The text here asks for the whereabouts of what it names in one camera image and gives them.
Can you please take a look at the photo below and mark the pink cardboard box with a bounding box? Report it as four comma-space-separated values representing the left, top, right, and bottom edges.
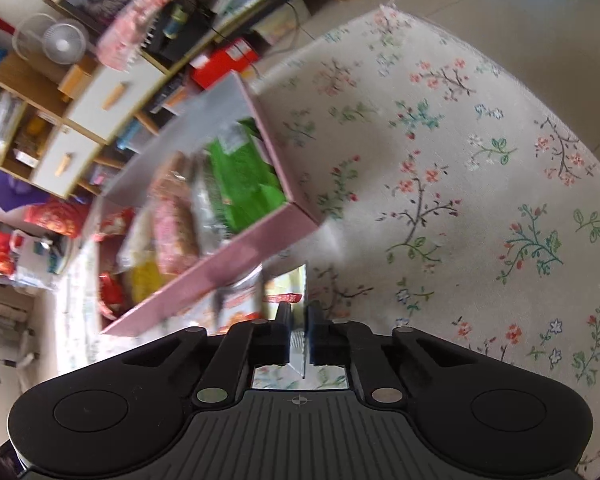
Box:
98, 72, 320, 337

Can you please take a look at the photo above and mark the red cardboard box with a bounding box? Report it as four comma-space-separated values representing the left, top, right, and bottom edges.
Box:
189, 38, 260, 89

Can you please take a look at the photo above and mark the lotus root chips packet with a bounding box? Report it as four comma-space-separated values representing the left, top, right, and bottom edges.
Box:
216, 264, 263, 335

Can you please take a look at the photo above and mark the purple hat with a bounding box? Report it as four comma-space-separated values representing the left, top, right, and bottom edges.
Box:
0, 169, 50, 212

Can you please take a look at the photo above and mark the red patterned bag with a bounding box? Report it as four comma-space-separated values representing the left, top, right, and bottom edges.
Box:
24, 197, 90, 240

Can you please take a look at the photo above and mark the yellow snack packet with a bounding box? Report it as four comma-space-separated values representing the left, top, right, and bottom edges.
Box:
128, 257, 171, 304

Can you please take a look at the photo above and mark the floral white cloth mat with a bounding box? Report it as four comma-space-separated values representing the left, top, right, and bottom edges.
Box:
64, 0, 600, 470

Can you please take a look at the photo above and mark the clear white snack bag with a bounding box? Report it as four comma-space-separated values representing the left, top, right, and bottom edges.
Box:
117, 203, 155, 272

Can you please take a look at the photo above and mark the brown wafer packet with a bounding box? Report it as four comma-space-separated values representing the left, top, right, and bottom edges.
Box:
148, 151, 193, 200

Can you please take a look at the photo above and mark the silver red-label snack packet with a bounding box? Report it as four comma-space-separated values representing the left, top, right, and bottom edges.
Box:
263, 264, 306, 379

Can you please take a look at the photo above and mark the pink flower snack bar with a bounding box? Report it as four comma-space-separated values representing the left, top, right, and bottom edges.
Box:
152, 197, 199, 275

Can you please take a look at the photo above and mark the red snack packet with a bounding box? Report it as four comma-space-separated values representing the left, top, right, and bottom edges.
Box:
98, 272, 124, 321

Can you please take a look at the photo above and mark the silver green snack packet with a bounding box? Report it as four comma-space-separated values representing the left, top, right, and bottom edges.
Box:
192, 150, 234, 256

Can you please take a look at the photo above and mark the pink floral cloth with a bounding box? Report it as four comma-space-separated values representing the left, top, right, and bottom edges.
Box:
96, 0, 171, 72

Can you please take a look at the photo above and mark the white desk fan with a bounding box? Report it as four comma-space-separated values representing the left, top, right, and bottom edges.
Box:
42, 20, 88, 65

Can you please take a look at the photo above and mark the wooden white drawer cabinet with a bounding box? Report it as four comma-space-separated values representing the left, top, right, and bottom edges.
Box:
0, 0, 294, 198

